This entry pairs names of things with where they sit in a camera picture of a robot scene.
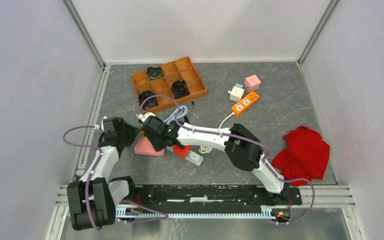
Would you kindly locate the pink triangular power strip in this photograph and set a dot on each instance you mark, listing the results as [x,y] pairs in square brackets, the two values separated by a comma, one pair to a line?
[144,147]

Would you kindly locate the white cable tray rail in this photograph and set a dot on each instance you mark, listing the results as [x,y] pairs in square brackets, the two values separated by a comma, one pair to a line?
[128,211]

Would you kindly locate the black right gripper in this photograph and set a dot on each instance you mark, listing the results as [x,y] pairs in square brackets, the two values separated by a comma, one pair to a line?
[157,148]

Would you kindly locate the wooden compartment tray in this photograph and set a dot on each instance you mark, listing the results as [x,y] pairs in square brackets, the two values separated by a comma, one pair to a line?
[182,68]

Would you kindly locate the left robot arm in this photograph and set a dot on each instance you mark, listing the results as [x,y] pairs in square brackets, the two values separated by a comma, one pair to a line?
[93,198]

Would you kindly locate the rolled green-patterned tie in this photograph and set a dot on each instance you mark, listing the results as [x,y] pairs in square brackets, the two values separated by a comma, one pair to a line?
[154,72]

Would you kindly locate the red cube socket adapter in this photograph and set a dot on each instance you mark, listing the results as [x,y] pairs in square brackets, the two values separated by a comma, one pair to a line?
[181,151]

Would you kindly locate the white cube socket adapter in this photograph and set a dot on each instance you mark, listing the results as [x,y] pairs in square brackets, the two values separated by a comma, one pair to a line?
[236,94]

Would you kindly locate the light blue power strip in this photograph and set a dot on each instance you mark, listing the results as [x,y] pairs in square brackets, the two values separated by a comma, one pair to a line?
[193,157]

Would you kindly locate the rolled dark orange-patterned tie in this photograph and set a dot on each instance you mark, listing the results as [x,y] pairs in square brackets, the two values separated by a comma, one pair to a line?
[179,89]

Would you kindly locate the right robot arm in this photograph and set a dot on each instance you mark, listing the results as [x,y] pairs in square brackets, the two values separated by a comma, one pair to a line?
[244,149]

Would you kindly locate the orange power strip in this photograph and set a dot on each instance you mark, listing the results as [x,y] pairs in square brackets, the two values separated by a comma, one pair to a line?
[245,103]

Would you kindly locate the rolled dark floral tie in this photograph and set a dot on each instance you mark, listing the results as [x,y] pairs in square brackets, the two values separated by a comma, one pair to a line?
[146,101]

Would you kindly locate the red cloth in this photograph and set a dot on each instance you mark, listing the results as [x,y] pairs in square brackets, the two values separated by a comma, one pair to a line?
[305,157]

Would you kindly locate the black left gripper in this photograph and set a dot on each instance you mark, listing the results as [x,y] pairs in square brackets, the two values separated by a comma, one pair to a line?
[132,131]

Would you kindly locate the pink cube socket adapter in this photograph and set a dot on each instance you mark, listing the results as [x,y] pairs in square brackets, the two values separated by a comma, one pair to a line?
[252,83]

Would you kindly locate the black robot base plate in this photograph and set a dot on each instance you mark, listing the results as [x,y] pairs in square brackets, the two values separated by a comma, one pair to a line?
[208,198]

